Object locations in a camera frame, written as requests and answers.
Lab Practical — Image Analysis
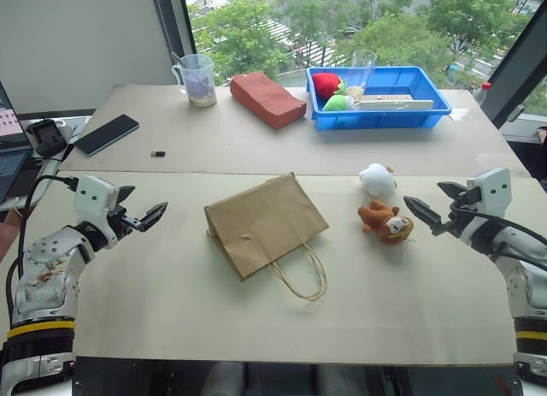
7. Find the white plush toy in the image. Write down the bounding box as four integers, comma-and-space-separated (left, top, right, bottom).
357, 162, 398, 199

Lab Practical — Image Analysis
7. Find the white bottle red cap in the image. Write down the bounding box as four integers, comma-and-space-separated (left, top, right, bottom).
471, 80, 493, 107

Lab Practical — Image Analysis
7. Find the black window frame post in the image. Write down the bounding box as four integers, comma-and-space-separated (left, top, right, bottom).
150, 0, 200, 87
486, 5, 547, 128

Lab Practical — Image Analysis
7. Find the brown monkey plush toy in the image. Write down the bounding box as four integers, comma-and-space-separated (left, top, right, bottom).
356, 198, 416, 246

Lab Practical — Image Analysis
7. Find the clear plastic cup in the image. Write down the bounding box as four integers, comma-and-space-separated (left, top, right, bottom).
344, 49, 379, 99

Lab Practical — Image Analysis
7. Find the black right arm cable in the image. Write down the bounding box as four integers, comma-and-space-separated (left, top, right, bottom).
449, 189, 547, 248

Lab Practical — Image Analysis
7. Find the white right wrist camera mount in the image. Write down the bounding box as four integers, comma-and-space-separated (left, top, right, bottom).
465, 167, 513, 227

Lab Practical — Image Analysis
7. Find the brown paper bag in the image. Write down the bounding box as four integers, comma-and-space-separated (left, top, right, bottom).
203, 171, 331, 303

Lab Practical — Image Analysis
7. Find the large beige paper sheet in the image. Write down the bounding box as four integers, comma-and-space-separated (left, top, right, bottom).
7, 170, 521, 368

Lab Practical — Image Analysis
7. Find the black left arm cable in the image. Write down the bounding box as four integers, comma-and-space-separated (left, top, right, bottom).
4, 174, 80, 328

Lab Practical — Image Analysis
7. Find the black box device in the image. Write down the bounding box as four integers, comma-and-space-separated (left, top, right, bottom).
26, 118, 69, 160

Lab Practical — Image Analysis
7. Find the white flat board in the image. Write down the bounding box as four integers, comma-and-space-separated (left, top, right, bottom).
355, 98, 436, 112

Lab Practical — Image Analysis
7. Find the open laptop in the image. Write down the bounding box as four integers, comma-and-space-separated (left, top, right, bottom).
0, 80, 34, 205

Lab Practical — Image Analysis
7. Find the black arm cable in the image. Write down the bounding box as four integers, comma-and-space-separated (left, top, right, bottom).
4, 174, 80, 328
449, 189, 547, 248

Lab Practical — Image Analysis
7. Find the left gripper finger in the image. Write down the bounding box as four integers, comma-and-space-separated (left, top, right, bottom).
135, 201, 169, 233
116, 185, 137, 208

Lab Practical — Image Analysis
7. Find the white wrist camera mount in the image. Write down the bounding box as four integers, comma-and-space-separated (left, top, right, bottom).
73, 174, 121, 250
465, 167, 513, 227

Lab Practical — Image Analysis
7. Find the clear measuring jug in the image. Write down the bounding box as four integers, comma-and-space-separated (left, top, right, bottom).
171, 52, 219, 109

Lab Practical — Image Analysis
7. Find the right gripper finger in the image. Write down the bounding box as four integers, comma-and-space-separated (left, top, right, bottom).
403, 194, 444, 238
436, 180, 467, 201

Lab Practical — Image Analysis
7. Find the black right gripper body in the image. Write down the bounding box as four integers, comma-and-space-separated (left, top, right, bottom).
441, 193, 472, 239

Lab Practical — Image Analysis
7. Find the wooden strip with holes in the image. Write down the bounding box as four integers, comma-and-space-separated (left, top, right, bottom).
353, 92, 416, 104

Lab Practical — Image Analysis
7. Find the blue plastic bin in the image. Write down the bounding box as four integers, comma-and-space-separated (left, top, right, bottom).
304, 65, 453, 133

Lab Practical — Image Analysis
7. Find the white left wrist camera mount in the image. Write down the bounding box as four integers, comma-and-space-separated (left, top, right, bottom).
73, 174, 121, 250

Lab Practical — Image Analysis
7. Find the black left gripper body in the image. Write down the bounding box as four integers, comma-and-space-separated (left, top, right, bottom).
106, 203, 143, 241

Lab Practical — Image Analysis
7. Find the red brick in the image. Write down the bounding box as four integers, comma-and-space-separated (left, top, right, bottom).
229, 70, 309, 131

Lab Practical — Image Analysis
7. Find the black smartphone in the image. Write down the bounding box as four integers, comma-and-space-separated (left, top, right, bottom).
73, 114, 141, 157

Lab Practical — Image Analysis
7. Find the purple object in jug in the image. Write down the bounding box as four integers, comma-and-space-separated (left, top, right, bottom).
185, 72, 214, 96

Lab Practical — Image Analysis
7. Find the red plush fruit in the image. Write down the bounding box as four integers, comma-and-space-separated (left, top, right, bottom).
310, 71, 347, 101

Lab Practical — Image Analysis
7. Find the green plush toy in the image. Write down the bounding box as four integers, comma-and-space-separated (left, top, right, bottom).
321, 93, 356, 113

